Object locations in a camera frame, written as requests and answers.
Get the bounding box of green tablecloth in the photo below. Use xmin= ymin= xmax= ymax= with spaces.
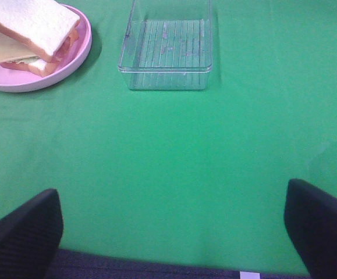
xmin=0 ymin=1 xmax=337 ymax=274

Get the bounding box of pink round plate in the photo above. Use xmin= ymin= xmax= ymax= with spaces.
xmin=0 ymin=4 xmax=92 ymax=92

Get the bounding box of right clear plastic tray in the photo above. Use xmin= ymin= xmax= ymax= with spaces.
xmin=118 ymin=1 xmax=212 ymax=91

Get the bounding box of green lettuce leaf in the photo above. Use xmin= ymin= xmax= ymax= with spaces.
xmin=6 ymin=56 xmax=39 ymax=64

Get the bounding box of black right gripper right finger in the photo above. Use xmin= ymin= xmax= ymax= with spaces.
xmin=283 ymin=178 xmax=337 ymax=278

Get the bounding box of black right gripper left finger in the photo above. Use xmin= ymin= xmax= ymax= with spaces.
xmin=0 ymin=189 xmax=63 ymax=278

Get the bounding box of yellow cheese slice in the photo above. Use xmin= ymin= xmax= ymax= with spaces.
xmin=0 ymin=33 xmax=38 ymax=63

